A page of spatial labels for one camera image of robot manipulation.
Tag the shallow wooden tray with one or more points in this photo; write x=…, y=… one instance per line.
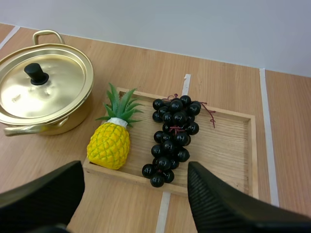
x=226, y=150

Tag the bunch of dark toy grapes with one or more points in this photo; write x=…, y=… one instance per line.
x=177, y=119

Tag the yellow toy pineapple green crown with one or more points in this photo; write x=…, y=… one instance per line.
x=109, y=145

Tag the gold lid with black knob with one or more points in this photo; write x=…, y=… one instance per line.
x=60, y=82

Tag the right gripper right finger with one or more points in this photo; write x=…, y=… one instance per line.
x=218, y=208

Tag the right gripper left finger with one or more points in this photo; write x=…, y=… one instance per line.
x=41, y=201

